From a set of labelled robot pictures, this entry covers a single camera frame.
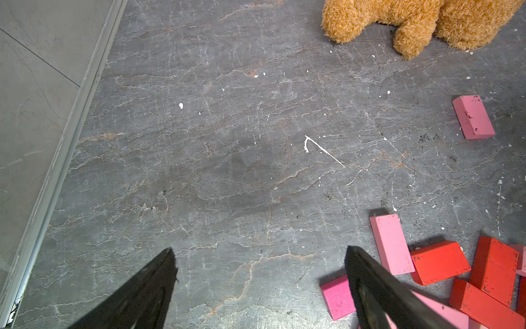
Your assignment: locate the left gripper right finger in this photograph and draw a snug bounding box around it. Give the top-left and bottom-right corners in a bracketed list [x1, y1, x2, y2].
[345, 245, 453, 328]

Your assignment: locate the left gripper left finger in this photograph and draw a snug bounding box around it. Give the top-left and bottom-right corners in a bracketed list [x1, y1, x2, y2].
[70, 248, 178, 328]

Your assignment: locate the red block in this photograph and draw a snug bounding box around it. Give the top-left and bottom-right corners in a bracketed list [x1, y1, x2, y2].
[410, 241, 471, 286]
[449, 278, 525, 329]
[516, 276, 526, 318]
[469, 237, 519, 307]

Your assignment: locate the light pink block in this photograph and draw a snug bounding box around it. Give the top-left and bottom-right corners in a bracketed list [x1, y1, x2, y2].
[369, 215, 415, 276]
[452, 95, 495, 140]
[385, 289, 471, 329]
[511, 244, 526, 277]

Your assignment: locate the magenta block far left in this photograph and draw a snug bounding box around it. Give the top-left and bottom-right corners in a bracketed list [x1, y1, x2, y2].
[320, 276, 356, 321]

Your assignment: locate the brown teddy bear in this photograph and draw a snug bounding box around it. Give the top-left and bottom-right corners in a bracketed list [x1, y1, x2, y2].
[321, 0, 523, 60]

